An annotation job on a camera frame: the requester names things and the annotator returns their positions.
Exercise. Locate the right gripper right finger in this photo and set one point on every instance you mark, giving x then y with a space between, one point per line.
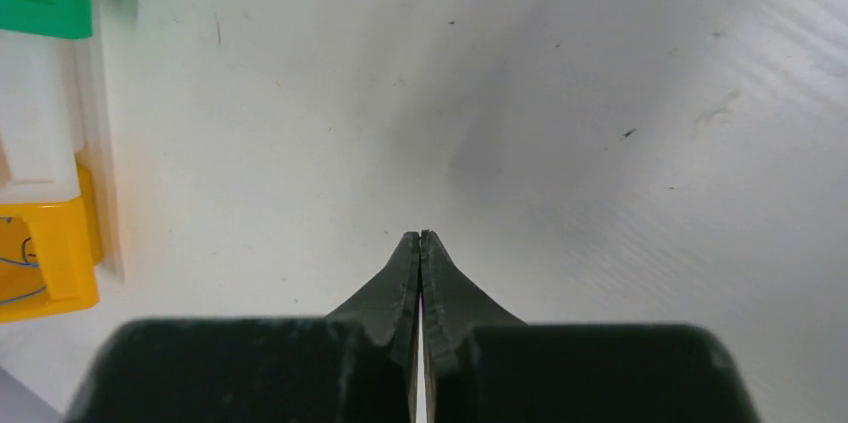
484 364

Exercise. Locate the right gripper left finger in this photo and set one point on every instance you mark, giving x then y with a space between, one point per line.
356 364

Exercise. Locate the orange plastic bin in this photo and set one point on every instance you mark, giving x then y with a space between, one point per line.
48 255

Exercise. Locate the white plastic bin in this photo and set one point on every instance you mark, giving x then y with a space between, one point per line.
54 112

